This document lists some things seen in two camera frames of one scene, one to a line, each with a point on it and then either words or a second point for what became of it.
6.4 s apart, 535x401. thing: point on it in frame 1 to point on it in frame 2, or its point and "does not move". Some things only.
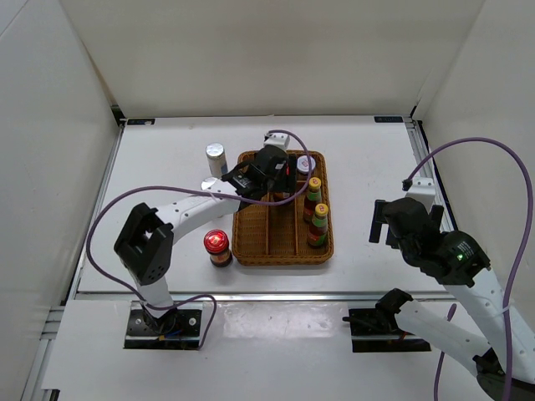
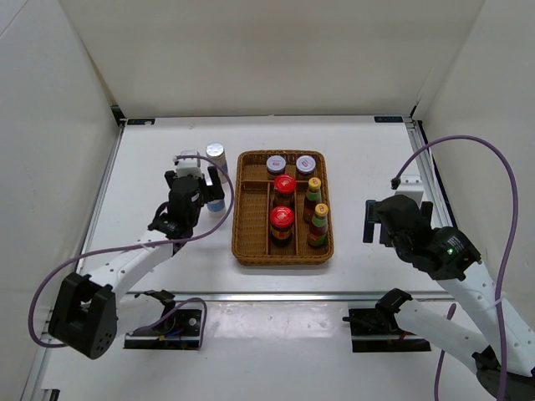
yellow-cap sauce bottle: (313, 199) does not move
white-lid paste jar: (303, 165) does not move
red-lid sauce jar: (216, 242) to (282, 220)
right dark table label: (389, 119) does not move
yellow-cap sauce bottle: (318, 228) does not move
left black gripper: (287, 182) to (212, 191)
